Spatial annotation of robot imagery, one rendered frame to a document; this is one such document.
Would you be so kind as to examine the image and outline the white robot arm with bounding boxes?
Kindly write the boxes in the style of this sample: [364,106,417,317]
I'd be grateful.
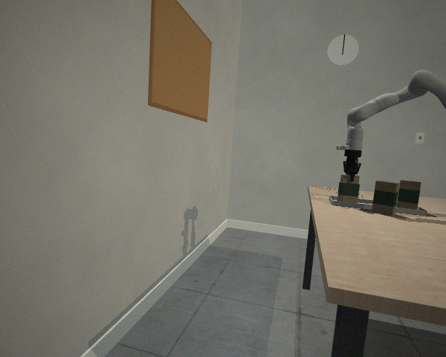
[336,70,446,150]

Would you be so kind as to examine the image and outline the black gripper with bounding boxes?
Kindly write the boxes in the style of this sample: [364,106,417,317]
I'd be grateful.
[343,149,362,183]

